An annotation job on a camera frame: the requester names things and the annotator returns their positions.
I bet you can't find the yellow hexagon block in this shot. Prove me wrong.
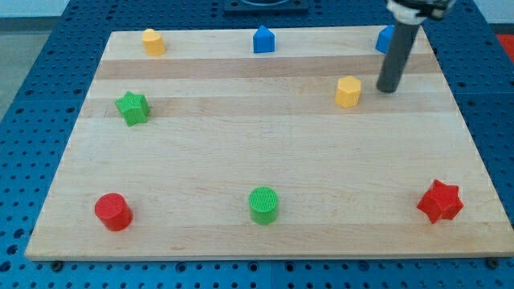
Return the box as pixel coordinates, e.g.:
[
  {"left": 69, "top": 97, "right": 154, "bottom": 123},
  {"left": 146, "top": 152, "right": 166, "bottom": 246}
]
[{"left": 335, "top": 76, "right": 361, "bottom": 108}]

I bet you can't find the red star block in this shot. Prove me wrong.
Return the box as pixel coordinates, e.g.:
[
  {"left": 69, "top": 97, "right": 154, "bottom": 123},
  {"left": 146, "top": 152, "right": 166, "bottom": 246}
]
[{"left": 417, "top": 179, "right": 464, "bottom": 224}]

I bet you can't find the blue cube block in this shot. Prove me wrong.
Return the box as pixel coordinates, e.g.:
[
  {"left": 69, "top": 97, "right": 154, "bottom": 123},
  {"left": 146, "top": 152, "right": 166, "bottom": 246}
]
[{"left": 375, "top": 25, "right": 395, "bottom": 54}]

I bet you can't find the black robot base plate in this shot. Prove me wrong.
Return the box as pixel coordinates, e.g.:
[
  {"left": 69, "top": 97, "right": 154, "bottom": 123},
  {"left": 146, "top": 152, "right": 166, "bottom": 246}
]
[{"left": 223, "top": 0, "right": 309, "bottom": 14}]

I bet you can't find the wooden board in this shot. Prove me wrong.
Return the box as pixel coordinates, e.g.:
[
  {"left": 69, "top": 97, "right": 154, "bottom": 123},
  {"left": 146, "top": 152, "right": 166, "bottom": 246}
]
[{"left": 25, "top": 26, "right": 513, "bottom": 262}]

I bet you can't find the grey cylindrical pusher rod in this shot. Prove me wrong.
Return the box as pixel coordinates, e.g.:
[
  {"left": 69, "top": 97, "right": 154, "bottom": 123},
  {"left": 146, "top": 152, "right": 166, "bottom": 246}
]
[{"left": 376, "top": 21, "right": 420, "bottom": 93}]

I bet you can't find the blue pentagon block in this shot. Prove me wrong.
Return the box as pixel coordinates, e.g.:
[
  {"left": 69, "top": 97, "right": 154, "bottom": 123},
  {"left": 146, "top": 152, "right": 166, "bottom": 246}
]
[{"left": 252, "top": 25, "right": 275, "bottom": 54}]

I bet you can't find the red cylinder block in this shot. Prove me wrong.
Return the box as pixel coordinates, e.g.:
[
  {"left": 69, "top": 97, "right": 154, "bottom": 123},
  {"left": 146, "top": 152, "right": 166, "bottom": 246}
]
[{"left": 94, "top": 193, "right": 133, "bottom": 231}]

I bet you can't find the green star block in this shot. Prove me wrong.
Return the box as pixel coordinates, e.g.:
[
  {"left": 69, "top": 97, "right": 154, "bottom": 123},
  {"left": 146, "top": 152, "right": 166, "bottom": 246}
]
[{"left": 115, "top": 92, "right": 150, "bottom": 127}]

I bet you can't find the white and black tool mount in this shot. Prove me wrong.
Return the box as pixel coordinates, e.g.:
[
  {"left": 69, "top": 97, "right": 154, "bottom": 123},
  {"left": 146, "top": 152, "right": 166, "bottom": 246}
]
[{"left": 386, "top": 0, "right": 456, "bottom": 25}]

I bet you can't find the green cylinder block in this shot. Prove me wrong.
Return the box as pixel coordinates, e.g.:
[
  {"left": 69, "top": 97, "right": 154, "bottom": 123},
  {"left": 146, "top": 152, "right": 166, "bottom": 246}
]
[{"left": 249, "top": 186, "right": 279, "bottom": 225}]

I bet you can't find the yellow heart block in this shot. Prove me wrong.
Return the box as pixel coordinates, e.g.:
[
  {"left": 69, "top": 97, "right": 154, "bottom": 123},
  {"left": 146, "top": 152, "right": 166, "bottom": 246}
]
[{"left": 141, "top": 28, "right": 166, "bottom": 56}]

